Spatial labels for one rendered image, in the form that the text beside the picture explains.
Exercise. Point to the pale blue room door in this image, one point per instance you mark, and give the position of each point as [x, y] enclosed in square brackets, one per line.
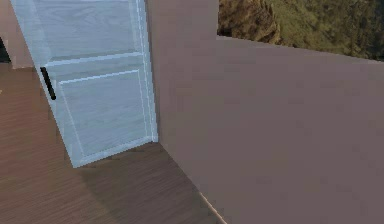
[100, 83]

